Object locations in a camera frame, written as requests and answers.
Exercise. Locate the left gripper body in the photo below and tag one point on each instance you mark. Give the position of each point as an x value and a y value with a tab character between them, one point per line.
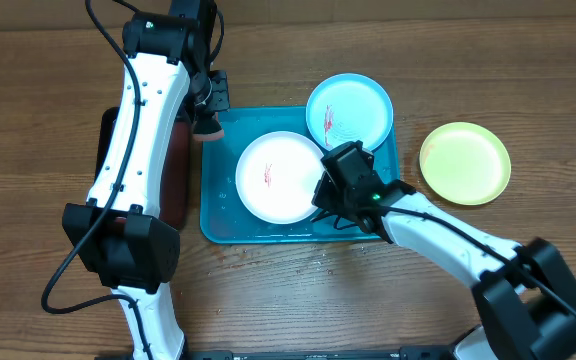
210	94

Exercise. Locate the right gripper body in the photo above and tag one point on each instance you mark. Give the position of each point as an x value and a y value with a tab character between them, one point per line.
333	201

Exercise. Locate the green and red sponge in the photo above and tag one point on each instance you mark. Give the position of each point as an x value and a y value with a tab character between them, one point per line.
207	129

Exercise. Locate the white plate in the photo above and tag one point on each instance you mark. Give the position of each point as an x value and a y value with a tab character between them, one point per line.
276	177

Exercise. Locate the yellow-green plate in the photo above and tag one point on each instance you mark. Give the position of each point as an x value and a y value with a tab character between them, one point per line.
465	163

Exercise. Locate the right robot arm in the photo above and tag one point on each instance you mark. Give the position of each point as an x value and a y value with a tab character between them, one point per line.
525	295

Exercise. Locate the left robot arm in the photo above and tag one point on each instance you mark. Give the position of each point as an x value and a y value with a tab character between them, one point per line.
118	233

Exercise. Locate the black tray with red liner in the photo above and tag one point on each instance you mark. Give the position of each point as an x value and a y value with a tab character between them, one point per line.
176	171

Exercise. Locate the teal plastic tray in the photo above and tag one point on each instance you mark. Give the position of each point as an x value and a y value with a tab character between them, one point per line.
224	219

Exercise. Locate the light blue plate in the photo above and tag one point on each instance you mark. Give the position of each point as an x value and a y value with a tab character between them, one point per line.
349	107

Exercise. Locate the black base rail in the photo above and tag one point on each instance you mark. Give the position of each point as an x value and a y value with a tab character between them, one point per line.
421	352

